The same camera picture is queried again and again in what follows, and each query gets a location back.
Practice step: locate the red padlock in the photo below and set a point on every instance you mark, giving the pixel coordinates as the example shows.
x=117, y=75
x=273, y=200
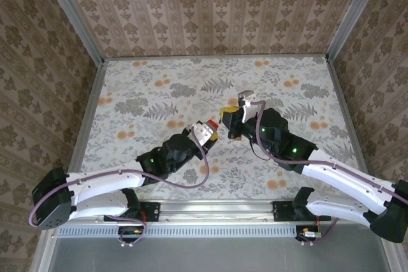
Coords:
x=214, y=124

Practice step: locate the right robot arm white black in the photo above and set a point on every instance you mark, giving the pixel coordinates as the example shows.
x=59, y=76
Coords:
x=344, y=176

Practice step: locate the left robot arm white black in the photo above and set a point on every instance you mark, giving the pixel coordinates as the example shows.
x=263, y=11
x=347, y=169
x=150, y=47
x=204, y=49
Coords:
x=95, y=183

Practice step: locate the floral table cover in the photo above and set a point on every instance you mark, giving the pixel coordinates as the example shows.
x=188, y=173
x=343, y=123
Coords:
x=159, y=93

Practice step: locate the grey metal panel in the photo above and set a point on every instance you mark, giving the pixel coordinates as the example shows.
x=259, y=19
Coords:
x=207, y=256

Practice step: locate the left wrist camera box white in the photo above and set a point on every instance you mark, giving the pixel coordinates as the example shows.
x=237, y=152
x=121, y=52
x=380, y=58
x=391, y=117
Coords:
x=201, y=132

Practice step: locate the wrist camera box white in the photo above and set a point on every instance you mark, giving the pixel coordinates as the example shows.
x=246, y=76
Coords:
x=248, y=111
x=201, y=132

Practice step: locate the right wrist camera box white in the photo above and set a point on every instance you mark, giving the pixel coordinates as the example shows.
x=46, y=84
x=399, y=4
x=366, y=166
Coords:
x=248, y=111

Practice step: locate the back aluminium table rail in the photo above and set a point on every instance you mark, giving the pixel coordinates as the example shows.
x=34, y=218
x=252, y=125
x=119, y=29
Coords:
x=216, y=57

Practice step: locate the aluminium table rail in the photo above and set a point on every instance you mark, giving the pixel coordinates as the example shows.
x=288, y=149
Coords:
x=338, y=93
x=216, y=57
x=92, y=103

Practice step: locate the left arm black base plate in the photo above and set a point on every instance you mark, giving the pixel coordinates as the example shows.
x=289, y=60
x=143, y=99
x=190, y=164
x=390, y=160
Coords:
x=153, y=211

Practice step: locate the aluminium mounting rail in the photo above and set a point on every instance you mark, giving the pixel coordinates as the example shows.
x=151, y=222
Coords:
x=216, y=211

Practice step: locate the right side aluminium table rail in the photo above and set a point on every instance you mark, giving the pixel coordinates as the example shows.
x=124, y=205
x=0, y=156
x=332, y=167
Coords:
x=338, y=93

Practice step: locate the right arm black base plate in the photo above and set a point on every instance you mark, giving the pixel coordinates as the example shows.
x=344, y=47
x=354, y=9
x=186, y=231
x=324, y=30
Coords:
x=280, y=211

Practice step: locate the left side aluminium table rail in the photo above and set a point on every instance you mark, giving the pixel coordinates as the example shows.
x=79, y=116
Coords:
x=92, y=103

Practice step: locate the right aluminium frame post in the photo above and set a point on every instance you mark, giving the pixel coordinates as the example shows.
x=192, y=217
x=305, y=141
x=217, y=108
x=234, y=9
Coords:
x=352, y=11

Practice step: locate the aluminium frame post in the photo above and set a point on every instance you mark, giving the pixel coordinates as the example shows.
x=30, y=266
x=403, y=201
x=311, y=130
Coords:
x=352, y=11
x=71, y=17

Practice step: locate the left aluminium frame post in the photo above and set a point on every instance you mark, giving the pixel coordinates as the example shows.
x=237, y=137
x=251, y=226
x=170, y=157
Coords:
x=71, y=17

